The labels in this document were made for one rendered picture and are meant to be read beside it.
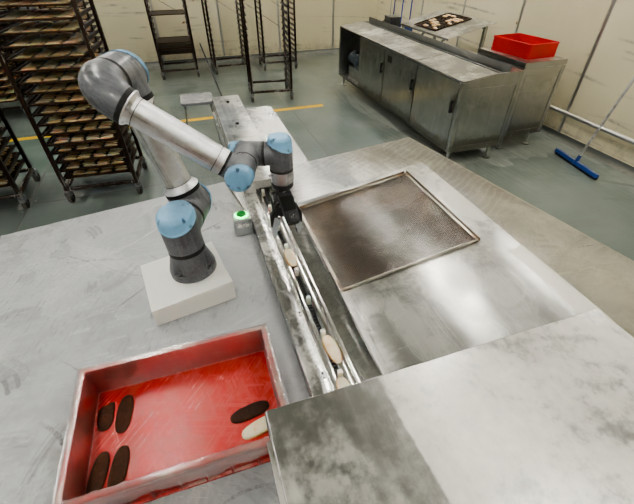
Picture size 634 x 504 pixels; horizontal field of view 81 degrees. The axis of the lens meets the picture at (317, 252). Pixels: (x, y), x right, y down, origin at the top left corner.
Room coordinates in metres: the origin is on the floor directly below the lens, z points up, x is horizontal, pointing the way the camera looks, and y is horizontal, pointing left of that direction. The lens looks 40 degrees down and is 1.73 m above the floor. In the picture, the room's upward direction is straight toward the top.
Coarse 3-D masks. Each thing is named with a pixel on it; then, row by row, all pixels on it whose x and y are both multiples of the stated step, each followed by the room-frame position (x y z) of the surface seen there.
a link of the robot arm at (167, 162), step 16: (128, 64) 1.05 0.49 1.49; (144, 64) 1.13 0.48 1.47; (128, 80) 1.00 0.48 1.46; (144, 80) 1.08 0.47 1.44; (144, 96) 1.05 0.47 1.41; (144, 144) 1.04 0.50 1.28; (160, 144) 1.04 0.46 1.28; (160, 160) 1.03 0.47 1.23; (176, 160) 1.06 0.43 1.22; (160, 176) 1.04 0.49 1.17; (176, 176) 1.04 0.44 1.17; (176, 192) 1.02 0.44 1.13; (192, 192) 1.04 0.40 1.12; (208, 192) 1.11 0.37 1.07; (208, 208) 1.07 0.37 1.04
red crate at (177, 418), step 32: (256, 352) 0.64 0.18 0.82; (160, 384) 0.54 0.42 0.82; (192, 384) 0.54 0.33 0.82; (224, 384) 0.54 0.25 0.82; (256, 384) 0.54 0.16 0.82; (96, 416) 0.45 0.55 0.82; (160, 416) 0.45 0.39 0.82; (192, 416) 0.45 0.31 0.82; (224, 416) 0.45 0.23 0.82; (96, 448) 0.37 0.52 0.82; (160, 448) 0.37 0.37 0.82; (192, 448) 0.37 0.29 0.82; (224, 448) 0.37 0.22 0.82; (128, 480) 0.31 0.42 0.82
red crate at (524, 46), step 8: (496, 40) 4.30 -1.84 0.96; (504, 40) 4.21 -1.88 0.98; (512, 40) 4.11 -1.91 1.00; (520, 40) 4.45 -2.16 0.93; (528, 40) 4.35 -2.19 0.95; (536, 40) 4.26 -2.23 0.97; (544, 40) 4.18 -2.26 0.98; (552, 40) 4.09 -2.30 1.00; (496, 48) 4.28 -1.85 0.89; (504, 48) 4.18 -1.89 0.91; (512, 48) 4.09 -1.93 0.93; (520, 48) 4.00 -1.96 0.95; (528, 48) 3.92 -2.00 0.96; (536, 48) 3.91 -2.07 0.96; (544, 48) 3.95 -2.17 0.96; (552, 48) 3.99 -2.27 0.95; (520, 56) 3.97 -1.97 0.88; (528, 56) 3.89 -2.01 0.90; (536, 56) 3.93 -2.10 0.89; (544, 56) 3.97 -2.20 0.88; (552, 56) 4.01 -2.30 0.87
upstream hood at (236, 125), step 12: (228, 96) 2.65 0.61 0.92; (216, 108) 2.41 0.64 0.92; (228, 108) 2.41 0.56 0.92; (240, 108) 2.41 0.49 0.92; (228, 120) 2.20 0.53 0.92; (240, 120) 2.20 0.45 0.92; (228, 132) 2.02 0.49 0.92; (240, 132) 2.02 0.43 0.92; (252, 132) 2.02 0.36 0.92; (264, 168) 1.59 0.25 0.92; (264, 180) 1.48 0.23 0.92; (252, 192) 1.46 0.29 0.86
